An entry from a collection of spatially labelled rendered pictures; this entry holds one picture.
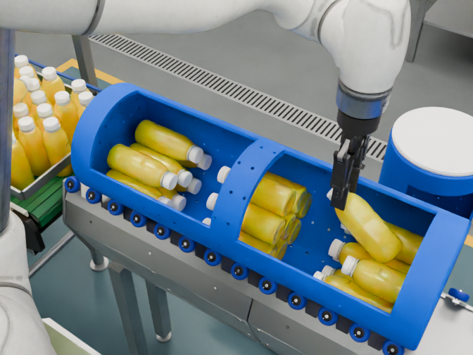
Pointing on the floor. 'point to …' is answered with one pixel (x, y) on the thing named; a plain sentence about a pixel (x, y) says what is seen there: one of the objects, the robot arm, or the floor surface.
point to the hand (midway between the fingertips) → (345, 188)
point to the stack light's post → (84, 59)
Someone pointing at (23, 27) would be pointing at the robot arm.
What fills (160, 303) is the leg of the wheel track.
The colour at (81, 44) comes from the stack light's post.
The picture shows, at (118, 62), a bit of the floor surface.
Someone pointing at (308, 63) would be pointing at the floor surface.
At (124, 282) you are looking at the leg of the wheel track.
